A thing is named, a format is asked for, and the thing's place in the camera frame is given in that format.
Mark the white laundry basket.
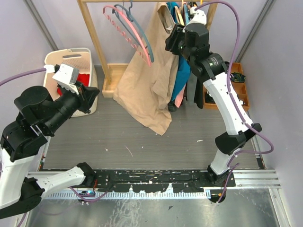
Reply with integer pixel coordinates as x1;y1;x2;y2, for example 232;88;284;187
42;48;98;118

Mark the pink garment on hanger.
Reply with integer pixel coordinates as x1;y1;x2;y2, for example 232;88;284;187
174;84;186;108

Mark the orange wooden compartment tray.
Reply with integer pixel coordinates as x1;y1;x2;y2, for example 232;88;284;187
203;63;250;112

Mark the beige t shirt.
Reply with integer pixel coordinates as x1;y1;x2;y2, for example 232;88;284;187
113;2;178;135

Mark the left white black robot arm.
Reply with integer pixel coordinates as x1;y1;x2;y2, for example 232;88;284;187
0;82;99;218

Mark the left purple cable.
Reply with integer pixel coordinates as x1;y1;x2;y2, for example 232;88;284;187
0;67;48;87

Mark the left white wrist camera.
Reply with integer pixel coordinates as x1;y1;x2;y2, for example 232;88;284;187
44;64;79;98

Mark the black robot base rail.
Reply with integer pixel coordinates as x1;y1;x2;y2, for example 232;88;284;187
79;167;235;201

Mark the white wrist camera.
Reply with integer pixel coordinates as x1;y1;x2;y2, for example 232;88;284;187
188;7;207;26
44;64;79;98

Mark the pink plastic hanger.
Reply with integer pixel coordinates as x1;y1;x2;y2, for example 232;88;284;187
102;3;154;67

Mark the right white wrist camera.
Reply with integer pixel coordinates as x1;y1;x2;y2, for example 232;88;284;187
188;7;207;26

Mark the wooden hanger with blue shirt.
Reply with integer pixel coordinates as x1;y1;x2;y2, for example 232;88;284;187
174;6;184;25

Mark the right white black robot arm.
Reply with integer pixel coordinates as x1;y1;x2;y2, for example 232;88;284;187
165;23;262;186

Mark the blue t shirt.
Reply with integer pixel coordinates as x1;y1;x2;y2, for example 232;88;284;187
167;2;191;102

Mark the wooden clothes rack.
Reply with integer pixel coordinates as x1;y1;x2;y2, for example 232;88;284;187
77;0;218;98

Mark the red cloth in basket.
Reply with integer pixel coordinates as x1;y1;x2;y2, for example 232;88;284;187
56;73;91;96

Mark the dark patterned cloth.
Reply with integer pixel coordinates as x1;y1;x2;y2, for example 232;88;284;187
231;72;246;83

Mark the grey plastic hanger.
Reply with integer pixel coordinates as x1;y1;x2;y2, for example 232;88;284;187
112;1;154;63

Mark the black garment on hanger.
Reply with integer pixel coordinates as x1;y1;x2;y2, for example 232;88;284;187
187;1;205;109

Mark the grey garment on hanger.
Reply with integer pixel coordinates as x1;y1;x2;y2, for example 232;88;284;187
187;73;197;105

